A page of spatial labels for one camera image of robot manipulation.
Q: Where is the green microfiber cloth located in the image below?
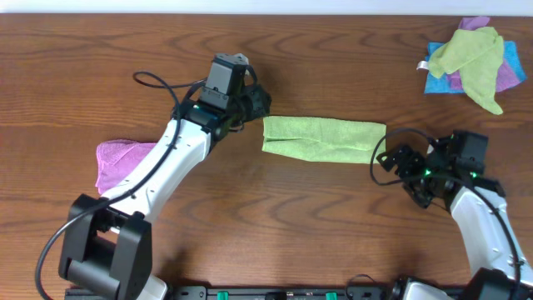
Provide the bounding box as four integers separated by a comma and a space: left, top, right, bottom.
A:
262, 116, 386, 163

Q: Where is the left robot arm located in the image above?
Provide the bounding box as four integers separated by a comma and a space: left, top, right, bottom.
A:
58, 53, 271, 299

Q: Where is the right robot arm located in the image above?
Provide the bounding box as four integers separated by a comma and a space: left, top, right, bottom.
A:
370, 130, 532, 300

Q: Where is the purple cloth in pile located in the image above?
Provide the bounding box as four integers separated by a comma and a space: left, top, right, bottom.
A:
458, 16, 526, 93

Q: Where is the green cloth on pile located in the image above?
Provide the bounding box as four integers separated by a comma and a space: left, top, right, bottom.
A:
428, 27, 504, 115

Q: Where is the folded purple cloth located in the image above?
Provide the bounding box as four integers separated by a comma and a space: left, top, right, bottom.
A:
95, 139, 156, 194

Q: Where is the blue cloth in pile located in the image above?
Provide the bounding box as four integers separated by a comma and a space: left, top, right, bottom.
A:
424, 41, 527, 94

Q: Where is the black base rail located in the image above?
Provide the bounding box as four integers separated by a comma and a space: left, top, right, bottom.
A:
64, 284, 463, 300

